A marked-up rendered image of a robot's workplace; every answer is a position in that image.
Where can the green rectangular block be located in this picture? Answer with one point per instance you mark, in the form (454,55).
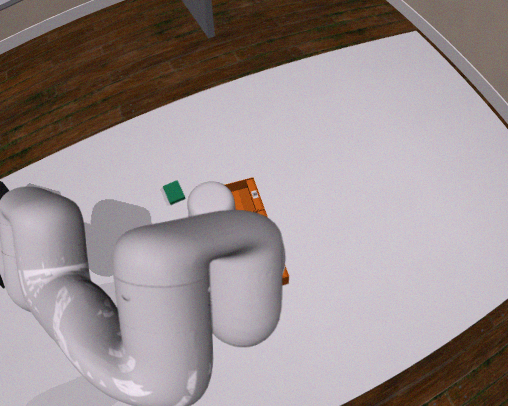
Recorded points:
(174,192)

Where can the orange three-compartment tray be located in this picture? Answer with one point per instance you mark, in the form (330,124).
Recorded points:
(247,197)

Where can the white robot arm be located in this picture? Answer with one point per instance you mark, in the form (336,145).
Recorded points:
(166,313)

